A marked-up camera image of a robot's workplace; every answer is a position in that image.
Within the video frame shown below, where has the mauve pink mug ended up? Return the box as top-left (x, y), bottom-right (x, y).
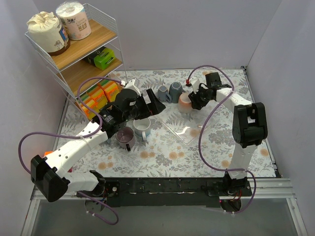
top-left (116, 126), bottom-right (135, 151)

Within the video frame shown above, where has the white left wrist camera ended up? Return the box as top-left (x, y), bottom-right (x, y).
top-left (125, 79), bottom-right (141, 96)

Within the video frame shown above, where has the peach pink mug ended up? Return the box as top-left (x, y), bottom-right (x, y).
top-left (178, 92), bottom-right (192, 114)

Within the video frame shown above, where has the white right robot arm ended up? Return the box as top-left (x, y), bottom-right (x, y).
top-left (186, 72), bottom-right (268, 196)

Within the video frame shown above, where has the white wire wooden shelf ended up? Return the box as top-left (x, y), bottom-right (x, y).
top-left (25, 3), bottom-right (126, 113)

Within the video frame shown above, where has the teal grey mug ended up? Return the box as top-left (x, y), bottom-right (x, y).
top-left (169, 82), bottom-right (186, 103)

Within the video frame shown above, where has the green tissue box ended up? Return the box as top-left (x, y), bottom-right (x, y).
top-left (83, 46), bottom-right (116, 70)

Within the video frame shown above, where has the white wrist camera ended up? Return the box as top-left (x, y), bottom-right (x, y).
top-left (125, 79), bottom-right (141, 96)
top-left (190, 78), bottom-right (200, 93)

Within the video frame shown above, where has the slate blue mug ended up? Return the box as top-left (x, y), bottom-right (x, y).
top-left (157, 86), bottom-right (172, 102)

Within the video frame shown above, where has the clear acrylic tray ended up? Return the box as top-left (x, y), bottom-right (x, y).
top-left (158, 106), bottom-right (210, 145)

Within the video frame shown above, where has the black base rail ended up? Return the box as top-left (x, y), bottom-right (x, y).
top-left (84, 177), bottom-right (252, 207)

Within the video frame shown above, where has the white toilet paper pack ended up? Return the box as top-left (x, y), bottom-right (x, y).
top-left (55, 0), bottom-right (92, 41)

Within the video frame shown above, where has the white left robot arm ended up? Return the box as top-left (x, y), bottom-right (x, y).
top-left (31, 88), bottom-right (166, 202)

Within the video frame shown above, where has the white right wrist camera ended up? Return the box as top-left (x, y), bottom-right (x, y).
top-left (190, 78), bottom-right (200, 93)

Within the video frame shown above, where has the cream toilet paper roll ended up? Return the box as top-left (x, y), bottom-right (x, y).
top-left (27, 11), bottom-right (70, 56)

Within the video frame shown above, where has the blue white mug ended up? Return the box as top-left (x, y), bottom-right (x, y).
top-left (133, 118), bottom-right (151, 141)

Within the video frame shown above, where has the orange pink candy box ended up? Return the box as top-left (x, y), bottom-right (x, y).
top-left (44, 151), bottom-right (53, 157)

